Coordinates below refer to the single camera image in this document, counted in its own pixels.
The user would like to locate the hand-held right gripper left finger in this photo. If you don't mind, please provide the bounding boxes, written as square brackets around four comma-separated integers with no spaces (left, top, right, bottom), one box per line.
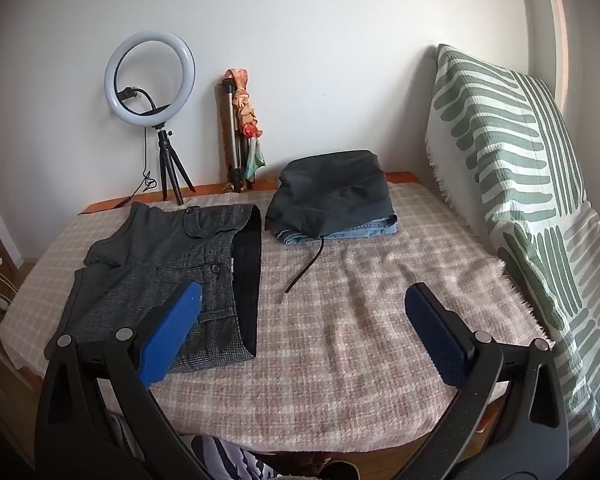
[34,280,204,480]

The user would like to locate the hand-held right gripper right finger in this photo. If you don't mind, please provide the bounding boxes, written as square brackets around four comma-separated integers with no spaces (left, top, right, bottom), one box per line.
[404,282,571,480]

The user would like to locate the grey tweed pants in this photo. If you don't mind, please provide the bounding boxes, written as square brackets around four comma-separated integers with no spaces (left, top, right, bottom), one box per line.
[44,201,265,375]

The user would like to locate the beige plaid blanket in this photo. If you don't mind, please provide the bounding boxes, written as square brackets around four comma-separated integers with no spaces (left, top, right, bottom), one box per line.
[0,180,551,453]

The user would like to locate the blue jeans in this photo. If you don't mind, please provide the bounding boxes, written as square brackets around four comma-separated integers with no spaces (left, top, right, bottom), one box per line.
[272,215,399,247]

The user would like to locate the striped clothing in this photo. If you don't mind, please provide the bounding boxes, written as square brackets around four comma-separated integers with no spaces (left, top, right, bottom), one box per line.
[190,435,281,480]

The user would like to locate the small black tripod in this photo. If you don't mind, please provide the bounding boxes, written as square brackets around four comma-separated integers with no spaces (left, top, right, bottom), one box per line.
[155,125,197,206]

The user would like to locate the green and white patterned cushion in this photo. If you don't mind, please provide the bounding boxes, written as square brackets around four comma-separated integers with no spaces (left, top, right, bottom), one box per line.
[425,44,600,456]

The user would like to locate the folded silver tripod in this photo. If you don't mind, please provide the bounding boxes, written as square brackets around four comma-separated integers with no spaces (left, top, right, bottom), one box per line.
[216,77,253,193]

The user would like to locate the colourful floral scarf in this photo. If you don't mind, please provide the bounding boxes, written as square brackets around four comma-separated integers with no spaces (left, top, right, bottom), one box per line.
[224,69,269,181]

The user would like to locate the white cables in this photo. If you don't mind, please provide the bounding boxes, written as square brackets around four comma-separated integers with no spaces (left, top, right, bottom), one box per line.
[0,210,21,311]

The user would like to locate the black ring light cable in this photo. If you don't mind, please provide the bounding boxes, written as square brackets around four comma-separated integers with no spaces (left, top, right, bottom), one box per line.
[77,127,159,217]

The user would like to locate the black drawstring pants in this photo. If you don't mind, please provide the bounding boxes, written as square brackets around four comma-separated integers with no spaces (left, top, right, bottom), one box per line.
[264,150,398,306]

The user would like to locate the white ring light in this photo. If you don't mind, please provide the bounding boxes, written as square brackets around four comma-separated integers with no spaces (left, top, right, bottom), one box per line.
[104,30,197,128]

